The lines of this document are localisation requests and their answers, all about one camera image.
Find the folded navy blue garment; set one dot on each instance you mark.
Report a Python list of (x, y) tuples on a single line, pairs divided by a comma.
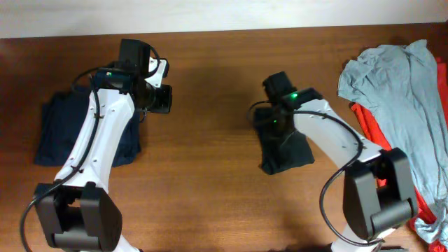
[(61, 121)]

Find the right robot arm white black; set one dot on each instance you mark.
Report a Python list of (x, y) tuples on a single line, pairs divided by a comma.
[(378, 194)]

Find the black t-shirt with white logo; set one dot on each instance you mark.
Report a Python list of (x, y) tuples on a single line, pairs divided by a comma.
[(279, 157)]

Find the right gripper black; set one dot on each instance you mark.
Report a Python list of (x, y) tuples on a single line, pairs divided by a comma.
[(270, 133)]

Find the grey t-shirt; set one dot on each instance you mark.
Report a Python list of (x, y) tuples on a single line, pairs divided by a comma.
[(398, 85)]

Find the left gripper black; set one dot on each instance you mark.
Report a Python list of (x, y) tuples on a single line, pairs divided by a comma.
[(164, 104)]

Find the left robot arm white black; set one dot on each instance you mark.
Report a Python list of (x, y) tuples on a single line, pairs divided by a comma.
[(75, 210)]

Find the red garment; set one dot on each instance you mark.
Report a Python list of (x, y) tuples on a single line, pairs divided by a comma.
[(373, 132)]

